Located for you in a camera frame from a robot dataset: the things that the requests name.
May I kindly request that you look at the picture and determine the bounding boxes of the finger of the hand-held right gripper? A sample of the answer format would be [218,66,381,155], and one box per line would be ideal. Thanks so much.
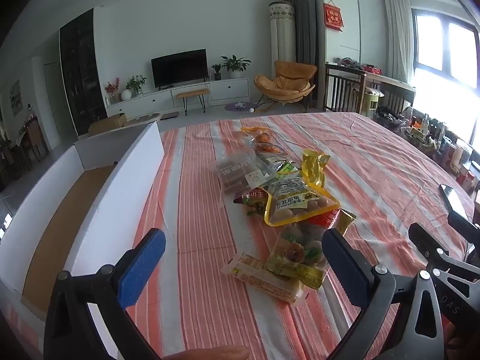
[447,211,480,241]
[408,222,480,289]

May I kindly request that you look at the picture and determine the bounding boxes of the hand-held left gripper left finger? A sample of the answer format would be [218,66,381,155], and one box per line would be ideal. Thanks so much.
[44,228,166,360]

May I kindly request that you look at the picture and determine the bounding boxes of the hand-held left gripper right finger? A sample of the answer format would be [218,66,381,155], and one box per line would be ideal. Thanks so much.
[322,228,445,360]

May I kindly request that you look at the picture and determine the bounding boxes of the gold wrapper snack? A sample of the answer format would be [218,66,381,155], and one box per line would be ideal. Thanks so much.
[337,210,357,238]

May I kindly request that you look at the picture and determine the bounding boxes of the clear packet green pastries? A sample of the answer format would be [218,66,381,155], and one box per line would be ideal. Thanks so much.
[262,223,331,289]

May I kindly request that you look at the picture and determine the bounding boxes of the white cardboard box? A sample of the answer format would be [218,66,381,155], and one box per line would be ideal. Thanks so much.
[0,121,166,346]

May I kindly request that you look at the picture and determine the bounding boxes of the yellow-edged clear peanut packet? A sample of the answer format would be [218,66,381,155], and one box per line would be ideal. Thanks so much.
[262,174,341,227]

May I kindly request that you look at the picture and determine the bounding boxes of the pale yellow biscuit bar packet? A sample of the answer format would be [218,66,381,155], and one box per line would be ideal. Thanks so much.
[222,253,306,304]

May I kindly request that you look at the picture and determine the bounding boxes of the yellow foil snack packet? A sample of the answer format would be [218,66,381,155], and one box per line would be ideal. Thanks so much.
[301,149,331,188]

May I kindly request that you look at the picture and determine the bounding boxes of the red and yellow snack packet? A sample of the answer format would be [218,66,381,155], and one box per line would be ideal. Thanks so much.
[234,187,271,218]

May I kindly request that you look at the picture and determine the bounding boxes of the green white label packet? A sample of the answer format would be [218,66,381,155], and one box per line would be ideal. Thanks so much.
[259,154,301,184]

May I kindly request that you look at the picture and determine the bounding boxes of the orange-top brown snack packet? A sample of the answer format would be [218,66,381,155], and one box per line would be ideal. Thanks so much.
[215,154,271,196]

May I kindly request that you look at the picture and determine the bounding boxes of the long orange clear snack packet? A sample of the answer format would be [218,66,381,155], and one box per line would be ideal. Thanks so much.
[241,127,287,154]

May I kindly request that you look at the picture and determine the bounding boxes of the person's left hand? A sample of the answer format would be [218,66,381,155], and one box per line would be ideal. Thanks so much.
[170,346,250,360]

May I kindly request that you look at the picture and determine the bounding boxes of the black smartphone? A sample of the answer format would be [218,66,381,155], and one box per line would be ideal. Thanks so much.
[439,184,469,220]

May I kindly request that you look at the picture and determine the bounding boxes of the row of bottles and jars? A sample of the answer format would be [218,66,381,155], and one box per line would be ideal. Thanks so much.
[371,105,480,196]

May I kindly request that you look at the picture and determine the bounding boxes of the orange striped tablecloth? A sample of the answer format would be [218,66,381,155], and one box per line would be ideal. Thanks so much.
[75,112,480,360]

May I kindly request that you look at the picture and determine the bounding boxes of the light green bin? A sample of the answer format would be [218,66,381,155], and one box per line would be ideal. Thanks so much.
[365,90,384,118]

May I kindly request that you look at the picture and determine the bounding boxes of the brown cardboard box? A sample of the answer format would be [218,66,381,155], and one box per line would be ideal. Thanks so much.
[88,112,128,134]

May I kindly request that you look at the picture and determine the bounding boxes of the wooden dining chair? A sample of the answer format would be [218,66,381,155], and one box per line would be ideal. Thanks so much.
[24,118,49,162]

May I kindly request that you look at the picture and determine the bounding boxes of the wooden slatted table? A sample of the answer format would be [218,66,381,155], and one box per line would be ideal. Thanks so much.
[324,62,417,117]

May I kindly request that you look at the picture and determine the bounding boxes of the window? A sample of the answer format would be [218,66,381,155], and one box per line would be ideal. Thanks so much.
[410,7,480,151]

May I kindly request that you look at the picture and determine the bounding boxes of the red flowers in vase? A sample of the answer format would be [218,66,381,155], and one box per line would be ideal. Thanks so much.
[104,78,121,103]

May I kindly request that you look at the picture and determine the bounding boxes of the wooden bench stool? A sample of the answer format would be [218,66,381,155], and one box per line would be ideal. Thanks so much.
[175,88,211,115]

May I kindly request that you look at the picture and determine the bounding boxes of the green plant in vase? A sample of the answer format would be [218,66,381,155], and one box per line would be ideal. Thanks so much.
[125,75,147,96]

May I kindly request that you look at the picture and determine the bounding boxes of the white television cabinet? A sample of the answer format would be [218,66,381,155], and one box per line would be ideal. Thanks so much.
[105,78,250,119]

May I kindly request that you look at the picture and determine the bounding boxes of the white curtain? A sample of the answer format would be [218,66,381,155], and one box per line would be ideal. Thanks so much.
[383,0,417,83]

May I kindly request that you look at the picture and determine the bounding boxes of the orange lounge chair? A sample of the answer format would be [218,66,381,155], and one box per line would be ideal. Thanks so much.
[254,60,318,111]

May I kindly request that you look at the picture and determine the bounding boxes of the dark bookcase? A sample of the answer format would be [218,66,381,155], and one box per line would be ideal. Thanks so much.
[59,7,107,136]

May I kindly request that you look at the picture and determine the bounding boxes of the black television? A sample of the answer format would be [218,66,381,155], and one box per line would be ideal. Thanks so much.
[151,49,208,88]

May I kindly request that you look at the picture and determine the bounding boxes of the large potted plant white pot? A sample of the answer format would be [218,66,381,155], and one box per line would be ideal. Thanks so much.
[220,55,251,79]

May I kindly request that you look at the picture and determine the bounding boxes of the standing air conditioner white cover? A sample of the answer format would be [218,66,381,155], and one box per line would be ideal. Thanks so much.
[269,1,297,83]

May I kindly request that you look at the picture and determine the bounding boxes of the grey curtain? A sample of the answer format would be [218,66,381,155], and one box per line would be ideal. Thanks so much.
[281,0,324,111]

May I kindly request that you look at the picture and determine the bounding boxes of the framed wall picture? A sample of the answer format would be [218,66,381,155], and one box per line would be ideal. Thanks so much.
[9,80,22,117]

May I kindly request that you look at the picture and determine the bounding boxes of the red wall calendar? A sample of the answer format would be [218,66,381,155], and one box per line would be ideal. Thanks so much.
[323,2,345,28]

